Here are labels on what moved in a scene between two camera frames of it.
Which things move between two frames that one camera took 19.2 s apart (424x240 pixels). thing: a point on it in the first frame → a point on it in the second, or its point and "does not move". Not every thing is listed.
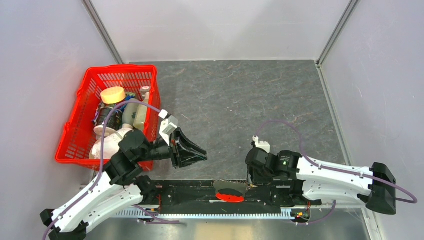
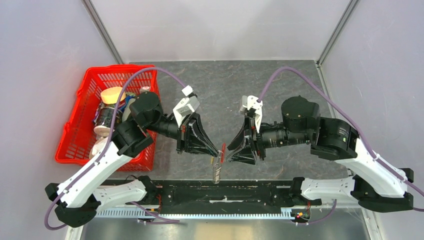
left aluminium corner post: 99,25 does not move
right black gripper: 255,177 → 245,152
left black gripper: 178,158 → 193,138
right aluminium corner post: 339,26 does not move
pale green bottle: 129,112 does not move
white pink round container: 111,140 does not move
